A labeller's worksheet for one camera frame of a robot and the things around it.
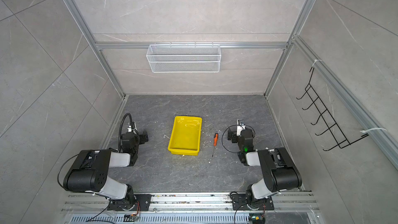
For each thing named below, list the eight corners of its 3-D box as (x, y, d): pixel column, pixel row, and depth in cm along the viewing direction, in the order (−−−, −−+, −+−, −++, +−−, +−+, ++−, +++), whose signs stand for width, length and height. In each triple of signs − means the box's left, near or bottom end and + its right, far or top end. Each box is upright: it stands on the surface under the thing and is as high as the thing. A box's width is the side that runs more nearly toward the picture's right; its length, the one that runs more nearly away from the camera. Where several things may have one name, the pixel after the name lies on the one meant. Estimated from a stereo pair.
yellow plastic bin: (169, 156, 91) (167, 151, 85) (175, 119, 108) (173, 113, 102) (201, 156, 91) (201, 151, 85) (201, 119, 108) (201, 113, 102)
